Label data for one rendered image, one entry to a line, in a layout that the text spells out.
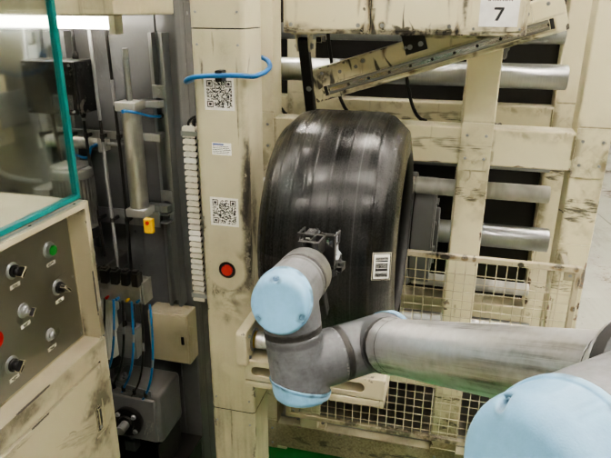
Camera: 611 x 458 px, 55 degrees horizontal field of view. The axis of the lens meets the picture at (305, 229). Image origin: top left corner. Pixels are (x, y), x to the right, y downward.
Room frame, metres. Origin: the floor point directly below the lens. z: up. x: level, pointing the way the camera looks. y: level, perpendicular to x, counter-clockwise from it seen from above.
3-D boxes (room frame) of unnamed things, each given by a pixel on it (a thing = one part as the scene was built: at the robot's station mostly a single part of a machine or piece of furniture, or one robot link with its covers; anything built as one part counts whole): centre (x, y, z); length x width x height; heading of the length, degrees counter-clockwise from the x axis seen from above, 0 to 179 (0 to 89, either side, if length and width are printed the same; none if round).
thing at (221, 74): (1.46, 0.19, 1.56); 0.19 x 0.19 x 0.06; 76
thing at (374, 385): (1.28, -0.03, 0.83); 0.36 x 0.09 x 0.06; 76
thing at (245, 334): (1.46, 0.11, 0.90); 0.40 x 0.03 x 0.10; 166
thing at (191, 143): (1.45, 0.28, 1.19); 0.05 x 0.04 x 0.48; 166
